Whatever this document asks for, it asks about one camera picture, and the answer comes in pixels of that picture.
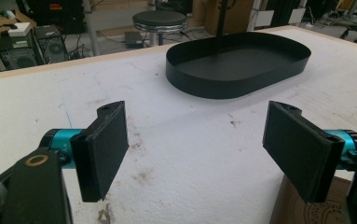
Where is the white metal table leg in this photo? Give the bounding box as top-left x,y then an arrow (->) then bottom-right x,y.
82,0 -> 102,57

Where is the black power adapter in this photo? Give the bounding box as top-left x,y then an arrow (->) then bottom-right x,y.
124,31 -> 144,49

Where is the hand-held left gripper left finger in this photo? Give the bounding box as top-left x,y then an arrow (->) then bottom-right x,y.
39,100 -> 130,203

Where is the tall cardboard box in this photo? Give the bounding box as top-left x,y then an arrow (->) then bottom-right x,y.
191,0 -> 255,35

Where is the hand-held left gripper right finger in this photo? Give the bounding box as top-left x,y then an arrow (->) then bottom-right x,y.
262,100 -> 357,203

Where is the black stand pole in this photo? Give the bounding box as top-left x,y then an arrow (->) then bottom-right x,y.
215,0 -> 230,37

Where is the printed cardboard box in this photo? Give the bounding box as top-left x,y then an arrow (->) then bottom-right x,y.
268,175 -> 353,224

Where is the black computer tower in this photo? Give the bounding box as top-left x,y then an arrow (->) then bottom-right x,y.
34,24 -> 70,64
0,31 -> 45,72

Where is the black round stool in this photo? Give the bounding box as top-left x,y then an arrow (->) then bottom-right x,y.
131,10 -> 188,47

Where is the black oval tray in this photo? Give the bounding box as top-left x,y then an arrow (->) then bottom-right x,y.
165,31 -> 312,100

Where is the small white box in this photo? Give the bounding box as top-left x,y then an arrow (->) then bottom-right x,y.
7,21 -> 32,37

